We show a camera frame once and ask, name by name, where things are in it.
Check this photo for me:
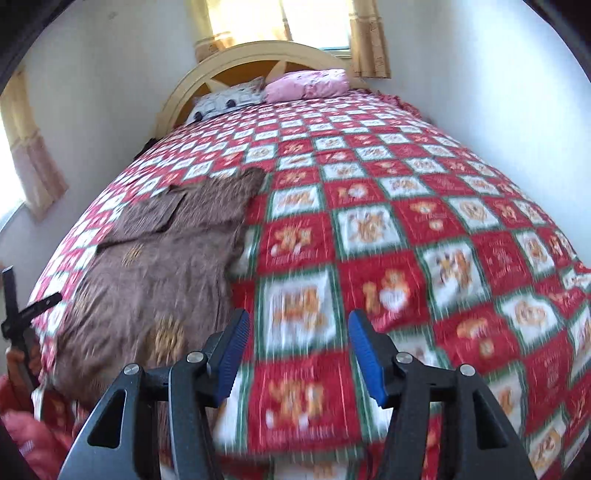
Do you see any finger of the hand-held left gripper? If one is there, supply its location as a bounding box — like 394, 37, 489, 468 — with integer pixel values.
1, 292, 64, 336
1, 267, 37, 391

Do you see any grey white patterned pillow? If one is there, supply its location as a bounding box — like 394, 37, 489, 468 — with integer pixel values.
185, 76, 269, 124

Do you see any red checkered printed blanket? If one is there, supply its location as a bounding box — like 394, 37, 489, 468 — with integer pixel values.
25, 90, 591, 480

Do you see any pink pillow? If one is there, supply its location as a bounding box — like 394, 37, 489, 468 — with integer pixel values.
264, 69, 350, 103

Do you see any person's left hand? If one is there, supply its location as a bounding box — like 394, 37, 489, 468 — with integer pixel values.
6, 344, 43, 393

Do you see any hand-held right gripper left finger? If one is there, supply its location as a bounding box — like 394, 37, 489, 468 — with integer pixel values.
58, 308, 251, 480

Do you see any window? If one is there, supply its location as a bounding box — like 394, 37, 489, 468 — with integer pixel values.
0, 131, 26, 234
208, 0, 352, 51

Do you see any brown patterned garment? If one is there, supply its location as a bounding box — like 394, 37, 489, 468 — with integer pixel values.
46, 167, 267, 444

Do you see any person's red clothing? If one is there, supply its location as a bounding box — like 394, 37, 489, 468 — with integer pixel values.
0, 374, 77, 480

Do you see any cream wooden headboard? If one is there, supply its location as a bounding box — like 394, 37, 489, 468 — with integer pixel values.
154, 41, 365, 139

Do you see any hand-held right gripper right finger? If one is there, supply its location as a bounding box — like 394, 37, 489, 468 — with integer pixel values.
348, 309, 539, 480

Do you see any yellow curtain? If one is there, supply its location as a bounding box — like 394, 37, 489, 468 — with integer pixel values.
348, 0, 393, 80
0, 69, 70, 221
185, 0, 234, 63

